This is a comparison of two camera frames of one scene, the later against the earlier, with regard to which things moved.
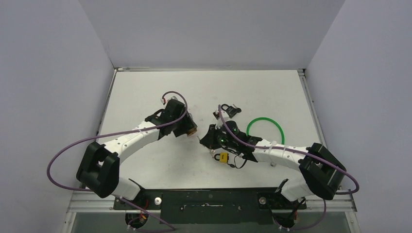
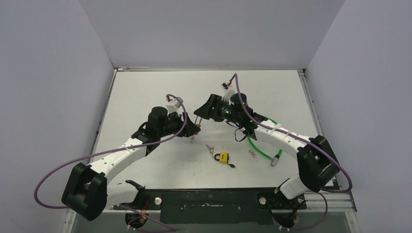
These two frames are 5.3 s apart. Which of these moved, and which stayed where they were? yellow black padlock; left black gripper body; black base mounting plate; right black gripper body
Moved: right black gripper body
Stayed: left black gripper body; black base mounting plate; yellow black padlock
